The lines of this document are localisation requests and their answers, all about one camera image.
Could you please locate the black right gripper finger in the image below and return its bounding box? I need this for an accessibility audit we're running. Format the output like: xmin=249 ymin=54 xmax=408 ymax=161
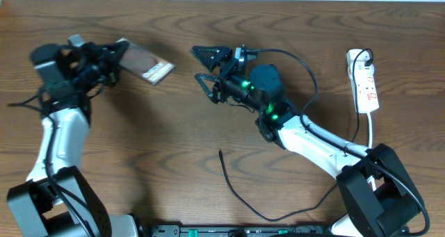
xmin=193 ymin=72 xmax=220 ymax=103
xmin=191 ymin=45 xmax=232 ymax=72

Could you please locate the black charger cable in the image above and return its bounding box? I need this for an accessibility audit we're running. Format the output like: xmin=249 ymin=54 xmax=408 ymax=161
xmin=218 ymin=48 xmax=375 ymax=222

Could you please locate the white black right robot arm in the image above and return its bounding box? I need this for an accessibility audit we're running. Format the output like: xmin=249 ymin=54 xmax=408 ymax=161
xmin=191 ymin=45 xmax=427 ymax=236

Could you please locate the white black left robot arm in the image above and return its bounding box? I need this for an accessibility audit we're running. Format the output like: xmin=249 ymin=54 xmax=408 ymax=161
xmin=7 ymin=35 xmax=144 ymax=236

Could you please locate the white charger plug adapter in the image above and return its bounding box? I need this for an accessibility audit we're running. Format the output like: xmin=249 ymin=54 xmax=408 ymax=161
xmin=354 ymin=56 xmax=375 ymax=76

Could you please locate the white power strip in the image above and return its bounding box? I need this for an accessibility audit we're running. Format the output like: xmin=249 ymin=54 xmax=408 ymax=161
xmin=346 ymin=49 xmax=379 ymax=114

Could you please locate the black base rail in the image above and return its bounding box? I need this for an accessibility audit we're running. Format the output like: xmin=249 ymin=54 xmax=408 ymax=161
xmin=150 ymin=224 xmax=333 ymax=237

